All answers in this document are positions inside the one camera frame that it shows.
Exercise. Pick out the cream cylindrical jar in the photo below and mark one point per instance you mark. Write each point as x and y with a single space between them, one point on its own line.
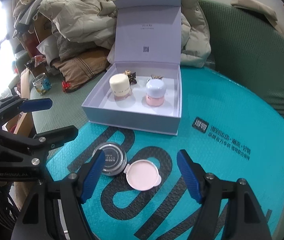
119 84

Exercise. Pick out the red wrapper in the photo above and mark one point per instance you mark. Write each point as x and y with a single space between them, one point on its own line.
66 87

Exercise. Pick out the dark clear-lid small jar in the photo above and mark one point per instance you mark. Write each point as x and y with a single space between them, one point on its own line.
116 158

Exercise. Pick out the pink novo blush compact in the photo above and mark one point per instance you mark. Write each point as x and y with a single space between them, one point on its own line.
119 98

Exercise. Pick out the green textured cushion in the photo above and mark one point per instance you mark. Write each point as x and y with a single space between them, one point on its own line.
247 50

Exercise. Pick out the small glass jar blue label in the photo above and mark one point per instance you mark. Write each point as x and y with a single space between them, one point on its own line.
41 83

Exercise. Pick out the beige puffer jacket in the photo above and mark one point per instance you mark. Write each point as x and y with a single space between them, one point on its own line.
91 22

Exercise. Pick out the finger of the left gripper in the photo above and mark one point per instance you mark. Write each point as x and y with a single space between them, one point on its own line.
44 141
14 105

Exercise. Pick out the lavender open gift box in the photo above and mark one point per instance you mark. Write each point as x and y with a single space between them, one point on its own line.
148 42

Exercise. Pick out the brown striped pillow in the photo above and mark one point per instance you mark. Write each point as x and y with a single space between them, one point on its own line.
81 69

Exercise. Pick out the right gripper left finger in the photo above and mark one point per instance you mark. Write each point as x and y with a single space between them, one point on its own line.
39 217

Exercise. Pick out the pink shallow tray lid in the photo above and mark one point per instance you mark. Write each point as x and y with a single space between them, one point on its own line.
142 175

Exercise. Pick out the pale blue round jar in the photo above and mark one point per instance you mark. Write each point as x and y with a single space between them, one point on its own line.
155 88

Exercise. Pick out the pink round compact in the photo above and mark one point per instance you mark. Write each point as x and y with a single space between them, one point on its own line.
154 102

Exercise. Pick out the grey knit garment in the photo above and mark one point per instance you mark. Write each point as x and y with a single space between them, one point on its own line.
68 50

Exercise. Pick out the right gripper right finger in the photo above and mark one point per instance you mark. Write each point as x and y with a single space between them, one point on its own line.
244 216

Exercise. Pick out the dark brown hair claw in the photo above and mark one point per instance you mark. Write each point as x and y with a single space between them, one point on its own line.
131 76

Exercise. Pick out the gold cream hair claw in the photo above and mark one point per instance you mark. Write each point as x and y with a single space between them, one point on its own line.
156 77

